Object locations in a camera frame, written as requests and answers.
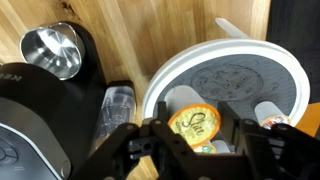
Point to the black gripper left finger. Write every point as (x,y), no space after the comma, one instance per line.
(162,111)

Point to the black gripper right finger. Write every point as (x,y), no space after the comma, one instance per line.
(230,123)

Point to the yellow-lid white coffee pod cup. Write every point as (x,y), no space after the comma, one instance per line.
(195,125)

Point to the red-lid white coffee pod cup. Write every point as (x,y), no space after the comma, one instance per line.
(266,111)

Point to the silver metal pot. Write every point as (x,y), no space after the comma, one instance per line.
(50,50)

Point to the white round tray table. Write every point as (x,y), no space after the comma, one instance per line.
(233,46)

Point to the orange sofa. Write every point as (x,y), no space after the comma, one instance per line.
(311,118)

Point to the black Keurig coffee machine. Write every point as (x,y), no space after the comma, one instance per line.
(43,106)

